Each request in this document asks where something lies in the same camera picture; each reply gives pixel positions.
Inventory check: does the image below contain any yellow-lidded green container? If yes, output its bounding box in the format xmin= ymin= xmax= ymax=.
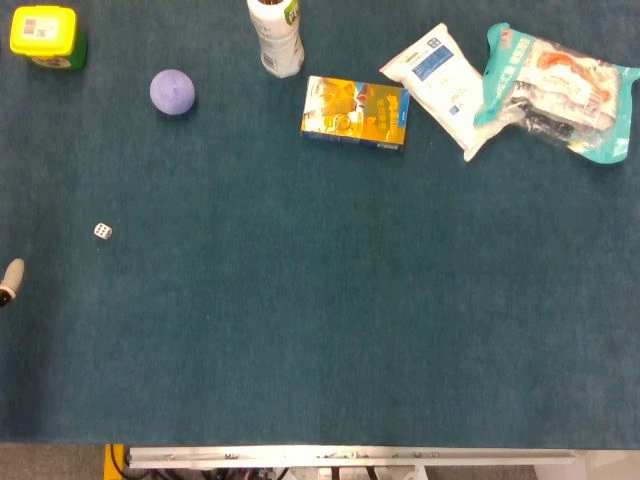
xmin=9 ymin=5 xmax=89 ymax=71

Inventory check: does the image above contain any white and blue pouch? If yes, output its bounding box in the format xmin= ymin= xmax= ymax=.
xmin=379 ymin=22 xmax=501 ymax=163

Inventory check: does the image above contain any purple ball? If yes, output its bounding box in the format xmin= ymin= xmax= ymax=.
xmin=149 ymin=68 xmax=197 ymax=117

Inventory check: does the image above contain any white plastic bottle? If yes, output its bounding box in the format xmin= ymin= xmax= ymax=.
xmin=246 ymin=0 xmax=306 ymax=79

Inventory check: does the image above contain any teal snack bag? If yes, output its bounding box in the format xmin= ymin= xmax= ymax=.
xmin=473 ymin=22 xmax=640 ymax=165

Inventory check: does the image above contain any aluminium frame rail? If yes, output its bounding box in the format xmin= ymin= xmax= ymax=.
xmin=124 ymin=445 xmax=587 ymax=470

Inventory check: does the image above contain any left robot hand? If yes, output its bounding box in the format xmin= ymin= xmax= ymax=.
xmin=0 ymin=257 xmax=26 ymax=309

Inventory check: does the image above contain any yellow snack box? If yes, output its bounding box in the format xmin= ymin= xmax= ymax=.
xmin=300 ymin=75 xmax=411 ymax=152

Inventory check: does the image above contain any yellow frame post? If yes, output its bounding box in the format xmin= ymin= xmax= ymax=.
xmin=103 ymin=443 xmax=126 ymax=480

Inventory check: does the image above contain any black cable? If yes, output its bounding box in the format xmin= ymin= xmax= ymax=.
xmin=110 ymin=444 xmax=132 ymax=480

